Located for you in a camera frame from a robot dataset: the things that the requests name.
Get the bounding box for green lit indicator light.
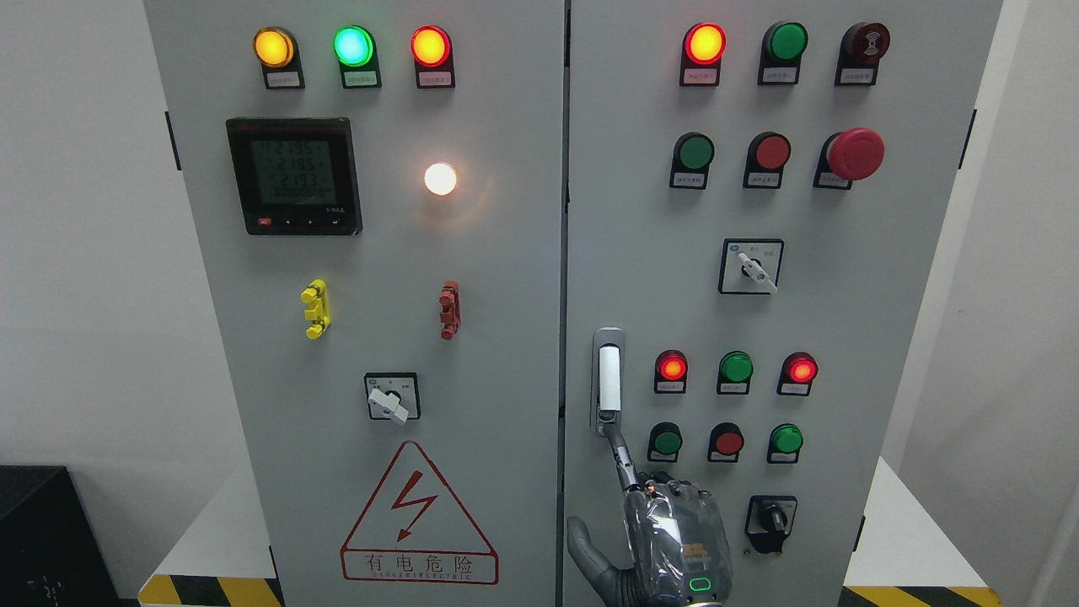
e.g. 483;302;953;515
334;24;382;89

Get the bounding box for white lit indicator light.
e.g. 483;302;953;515
423;162;457;196

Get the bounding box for top red lit indicator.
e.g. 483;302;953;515
679;22;727;86

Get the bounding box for silver door handle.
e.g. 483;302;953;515
590;326;625;437

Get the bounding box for left door selector switch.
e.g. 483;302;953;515
363;372;421;424

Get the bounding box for right grey cabinet door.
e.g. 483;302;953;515
564;1;1001;606

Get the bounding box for red push button upper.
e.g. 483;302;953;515
743;132;792;190

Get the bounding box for yellow indicator light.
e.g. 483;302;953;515
252;26;305;91

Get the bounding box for left grey cabinet door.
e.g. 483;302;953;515
145;1;564;606

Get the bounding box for bottom black selector switch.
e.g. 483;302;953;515
745;495;797;554

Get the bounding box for yellow terminal clip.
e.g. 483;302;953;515
300;279;332;341

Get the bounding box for red electric hazard sign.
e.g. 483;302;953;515
340;439;500;585

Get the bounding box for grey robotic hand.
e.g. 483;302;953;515
566;420;733;606

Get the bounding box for lower green indicator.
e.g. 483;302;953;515
718;351;754;395

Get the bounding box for dark red buzzer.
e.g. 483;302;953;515
834;22;890;86

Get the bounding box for lower red lit indicator left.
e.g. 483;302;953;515
652;349;689;395

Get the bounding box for green push button upper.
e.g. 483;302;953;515
669;132;716;190

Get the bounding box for black box at left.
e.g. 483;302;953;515
1;465;120;606

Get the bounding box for white platform hazard striped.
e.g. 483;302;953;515
138;461;1001;606

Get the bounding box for red emergency stop button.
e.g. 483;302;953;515
812;126;885;190

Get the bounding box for red lit indicator light left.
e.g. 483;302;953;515
410;24;455;89

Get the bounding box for red terminal clip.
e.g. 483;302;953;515
438;280;461;341

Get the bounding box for lower red button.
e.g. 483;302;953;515
706;422;745;464

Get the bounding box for top green indicator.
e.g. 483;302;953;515
759;22;808;86

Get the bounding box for black digital power meter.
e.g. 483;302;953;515
226;116;361;237

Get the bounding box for grey cabinet door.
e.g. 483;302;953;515
145;1;564;606
564;1;1001;606

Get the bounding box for upper right selector switch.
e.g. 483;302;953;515
718;239;786;295

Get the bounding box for lower red lit indicator right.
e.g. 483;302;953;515
777;351;819;396

